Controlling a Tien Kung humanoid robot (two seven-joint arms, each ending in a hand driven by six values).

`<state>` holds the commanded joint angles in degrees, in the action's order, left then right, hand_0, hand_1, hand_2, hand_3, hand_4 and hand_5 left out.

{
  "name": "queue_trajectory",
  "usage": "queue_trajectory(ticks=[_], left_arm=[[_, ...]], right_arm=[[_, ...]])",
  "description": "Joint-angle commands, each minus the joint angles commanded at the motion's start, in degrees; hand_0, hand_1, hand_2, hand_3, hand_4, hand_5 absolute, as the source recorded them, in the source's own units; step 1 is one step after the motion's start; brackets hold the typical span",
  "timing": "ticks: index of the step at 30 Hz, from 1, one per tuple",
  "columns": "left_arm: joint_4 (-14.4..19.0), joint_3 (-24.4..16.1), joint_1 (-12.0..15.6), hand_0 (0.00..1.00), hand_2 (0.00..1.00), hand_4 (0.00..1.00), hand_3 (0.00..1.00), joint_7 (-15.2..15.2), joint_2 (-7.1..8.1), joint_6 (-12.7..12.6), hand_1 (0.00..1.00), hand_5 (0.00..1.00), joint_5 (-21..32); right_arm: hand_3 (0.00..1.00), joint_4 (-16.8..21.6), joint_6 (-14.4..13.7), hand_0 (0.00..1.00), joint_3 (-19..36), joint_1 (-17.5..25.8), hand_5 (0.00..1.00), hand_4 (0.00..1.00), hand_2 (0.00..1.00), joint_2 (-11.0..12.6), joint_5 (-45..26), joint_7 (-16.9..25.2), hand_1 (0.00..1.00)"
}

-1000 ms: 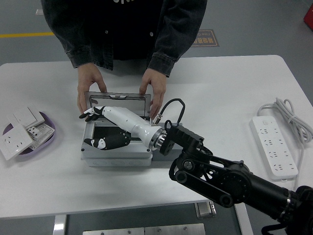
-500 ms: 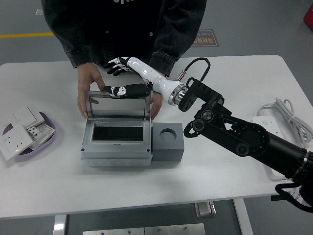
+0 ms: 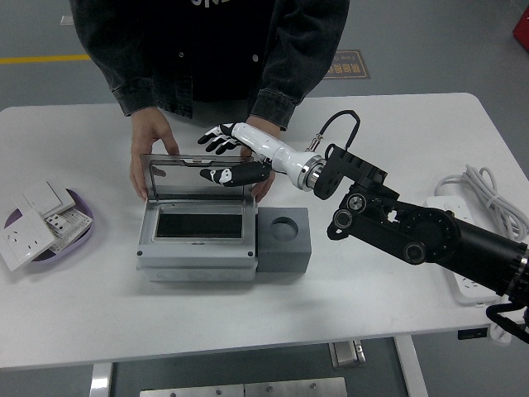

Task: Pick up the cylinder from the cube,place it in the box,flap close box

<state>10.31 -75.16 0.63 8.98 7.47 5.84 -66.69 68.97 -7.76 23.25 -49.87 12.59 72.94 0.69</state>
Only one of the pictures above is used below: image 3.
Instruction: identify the dark floor sign orange text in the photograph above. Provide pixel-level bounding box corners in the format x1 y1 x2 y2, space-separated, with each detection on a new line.
322 49 372 81

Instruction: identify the white wall switch plate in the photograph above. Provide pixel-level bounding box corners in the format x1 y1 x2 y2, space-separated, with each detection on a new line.
11 179 78 217

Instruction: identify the white wall socket plate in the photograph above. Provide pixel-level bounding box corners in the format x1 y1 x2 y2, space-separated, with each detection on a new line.
0 208 57 272

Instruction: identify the white perforated socket module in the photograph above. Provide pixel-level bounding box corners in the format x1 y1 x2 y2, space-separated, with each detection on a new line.
41 206 93 254

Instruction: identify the white power cord with plug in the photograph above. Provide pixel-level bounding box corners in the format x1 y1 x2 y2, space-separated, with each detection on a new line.
433 164 529 345

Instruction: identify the white table leg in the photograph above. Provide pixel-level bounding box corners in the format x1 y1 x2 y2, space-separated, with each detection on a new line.
88 362 114 397
392 334 429 397

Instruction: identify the black table control box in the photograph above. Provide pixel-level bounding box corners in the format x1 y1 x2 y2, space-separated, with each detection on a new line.
456 327 489 342

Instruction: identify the grey box with clear lid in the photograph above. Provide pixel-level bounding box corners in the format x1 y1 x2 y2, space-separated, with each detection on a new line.
136 152 260 284

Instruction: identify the person's left hand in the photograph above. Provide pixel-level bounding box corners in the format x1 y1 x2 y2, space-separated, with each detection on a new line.
245 114 287 204

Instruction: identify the grey metal base plate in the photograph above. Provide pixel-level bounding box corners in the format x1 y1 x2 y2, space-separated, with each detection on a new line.
139 376 349 397

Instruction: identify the grey metal table bracket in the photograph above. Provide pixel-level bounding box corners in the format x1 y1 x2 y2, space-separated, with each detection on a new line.
328 339 367 370

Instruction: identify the person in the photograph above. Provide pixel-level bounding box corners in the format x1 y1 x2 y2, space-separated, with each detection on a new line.
67 0 350 132

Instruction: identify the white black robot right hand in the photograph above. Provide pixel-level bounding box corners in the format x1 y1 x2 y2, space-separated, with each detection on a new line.
197 122 316 192

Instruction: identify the grey cube with round hole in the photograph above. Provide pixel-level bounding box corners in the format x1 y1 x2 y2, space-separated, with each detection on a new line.
255 206 312 275

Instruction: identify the person's right hand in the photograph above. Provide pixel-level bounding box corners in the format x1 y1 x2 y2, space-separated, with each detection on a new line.
129 108 182 204

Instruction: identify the purple tray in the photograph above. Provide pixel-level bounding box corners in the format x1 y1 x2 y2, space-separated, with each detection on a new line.
3 188 97 275

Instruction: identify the red crate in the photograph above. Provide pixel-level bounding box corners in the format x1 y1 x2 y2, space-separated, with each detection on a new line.
511 5 529 53

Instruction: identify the yellow floor tape line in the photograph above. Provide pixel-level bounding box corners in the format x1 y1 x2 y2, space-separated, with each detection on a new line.
0 53 92 66

